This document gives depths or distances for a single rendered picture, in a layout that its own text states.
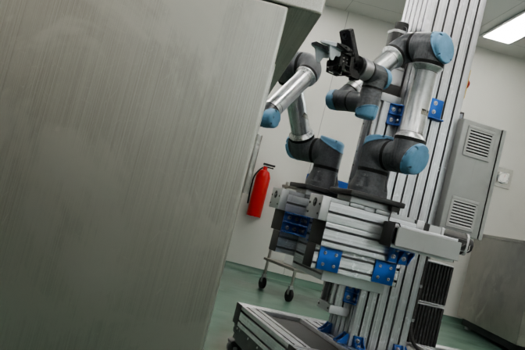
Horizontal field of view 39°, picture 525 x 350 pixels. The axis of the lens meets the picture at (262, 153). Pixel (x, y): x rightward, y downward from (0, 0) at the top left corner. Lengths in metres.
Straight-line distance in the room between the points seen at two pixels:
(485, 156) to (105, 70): 2.63
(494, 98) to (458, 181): 4.89
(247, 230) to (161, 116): 6.73
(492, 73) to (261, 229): 2.87
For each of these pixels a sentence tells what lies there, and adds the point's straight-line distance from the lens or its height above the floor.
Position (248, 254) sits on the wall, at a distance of 7.37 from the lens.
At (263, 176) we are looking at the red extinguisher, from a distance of 7.18.
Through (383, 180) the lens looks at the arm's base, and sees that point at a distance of 2.80.
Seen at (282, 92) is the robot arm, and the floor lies 1.13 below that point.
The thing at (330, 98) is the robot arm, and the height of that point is 1.11.
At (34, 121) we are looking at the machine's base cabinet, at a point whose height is 0.71.
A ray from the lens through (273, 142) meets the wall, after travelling 7.38.
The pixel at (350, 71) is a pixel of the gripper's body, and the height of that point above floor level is 1.18.
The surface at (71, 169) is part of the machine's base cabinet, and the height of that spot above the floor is 0.68.
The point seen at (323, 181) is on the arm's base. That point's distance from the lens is 3.22.
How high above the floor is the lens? 0.69
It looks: 4 degrees up
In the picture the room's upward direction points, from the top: 14 degrees clockwise
